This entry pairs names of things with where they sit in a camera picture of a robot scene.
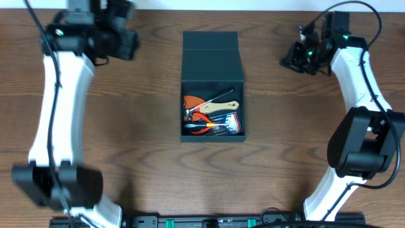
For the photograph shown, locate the red handled pliers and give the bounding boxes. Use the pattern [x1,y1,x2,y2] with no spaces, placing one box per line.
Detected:
[185,112,220,136]

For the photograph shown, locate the orange scraper wooden handle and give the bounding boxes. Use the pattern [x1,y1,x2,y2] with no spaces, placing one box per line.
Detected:
[184,96,239,116]

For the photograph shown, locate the blue screwdriver set case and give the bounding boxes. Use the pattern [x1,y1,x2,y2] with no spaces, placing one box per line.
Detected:
[206,111,242,136]

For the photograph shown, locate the dark green box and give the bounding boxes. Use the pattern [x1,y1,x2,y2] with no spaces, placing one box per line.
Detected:
[180,31,246,143]

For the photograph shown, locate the small black handled hammer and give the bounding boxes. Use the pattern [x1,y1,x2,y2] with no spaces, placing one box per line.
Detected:
[183,87,235,122]

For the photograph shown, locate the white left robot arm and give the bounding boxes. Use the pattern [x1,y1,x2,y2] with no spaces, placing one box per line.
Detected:
[11,1,140,227]

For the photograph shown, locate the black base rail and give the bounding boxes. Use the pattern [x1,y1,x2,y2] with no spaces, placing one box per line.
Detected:
[49,213,370,228]

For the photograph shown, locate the black yellow handled screwdriver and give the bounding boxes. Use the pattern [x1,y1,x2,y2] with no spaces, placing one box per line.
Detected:
[184,123,228,129]

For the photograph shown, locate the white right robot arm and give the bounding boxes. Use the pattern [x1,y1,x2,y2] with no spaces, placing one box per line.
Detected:
[280,11,404,222]

